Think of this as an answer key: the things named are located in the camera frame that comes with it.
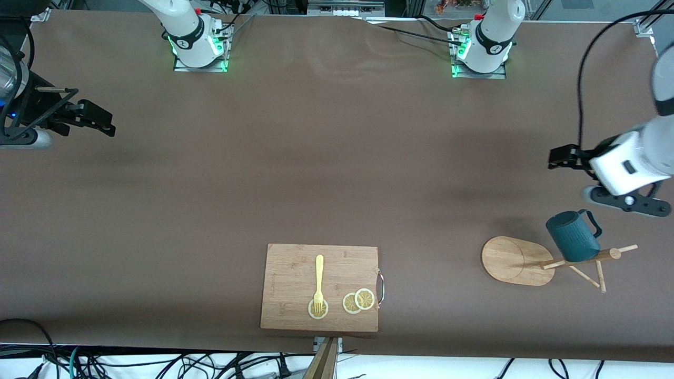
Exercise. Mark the small metal bracket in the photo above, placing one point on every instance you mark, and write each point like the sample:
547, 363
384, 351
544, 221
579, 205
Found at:
339, 345

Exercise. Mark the lemon slice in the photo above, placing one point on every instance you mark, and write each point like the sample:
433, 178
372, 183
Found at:
349, 304
325, 310
365, 299

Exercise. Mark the colourful background object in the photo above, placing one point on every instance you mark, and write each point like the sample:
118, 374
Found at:
453, 6

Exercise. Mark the teal cup yellow inside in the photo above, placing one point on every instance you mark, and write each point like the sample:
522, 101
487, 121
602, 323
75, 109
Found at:
574, 239

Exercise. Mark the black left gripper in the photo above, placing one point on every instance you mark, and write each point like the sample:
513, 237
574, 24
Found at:
577, 157

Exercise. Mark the wooden post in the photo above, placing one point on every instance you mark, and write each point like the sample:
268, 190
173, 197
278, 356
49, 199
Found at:
321, 363

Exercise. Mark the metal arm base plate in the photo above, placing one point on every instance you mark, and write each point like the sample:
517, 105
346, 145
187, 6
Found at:
210, 69
495, 75

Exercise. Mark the yellow plastic fork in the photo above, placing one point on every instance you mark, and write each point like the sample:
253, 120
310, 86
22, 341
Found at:
319, 273

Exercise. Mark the wooden mug rack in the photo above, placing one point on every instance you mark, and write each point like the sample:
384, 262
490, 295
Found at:
505, 260

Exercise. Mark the wooden cutting board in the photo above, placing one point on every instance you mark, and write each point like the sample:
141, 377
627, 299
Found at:
289, 273

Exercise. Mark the black power plug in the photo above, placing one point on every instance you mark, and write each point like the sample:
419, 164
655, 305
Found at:
284, 371

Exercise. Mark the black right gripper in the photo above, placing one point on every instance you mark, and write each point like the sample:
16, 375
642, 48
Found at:
38, 105

